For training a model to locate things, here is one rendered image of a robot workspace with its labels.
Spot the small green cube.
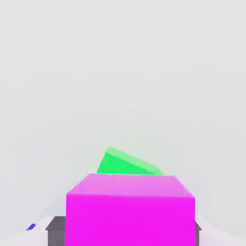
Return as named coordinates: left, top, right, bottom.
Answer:
left=96, top=146, right=164, bottom=176

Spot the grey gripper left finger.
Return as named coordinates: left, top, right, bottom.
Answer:
left=11, top=216, right=67, bottom=246

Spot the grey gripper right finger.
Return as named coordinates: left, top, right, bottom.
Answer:
left=195, top=215, right=237, bottom=246

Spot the small magenta cube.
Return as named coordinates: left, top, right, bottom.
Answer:
left=65, top=173, right=196, bottom=246

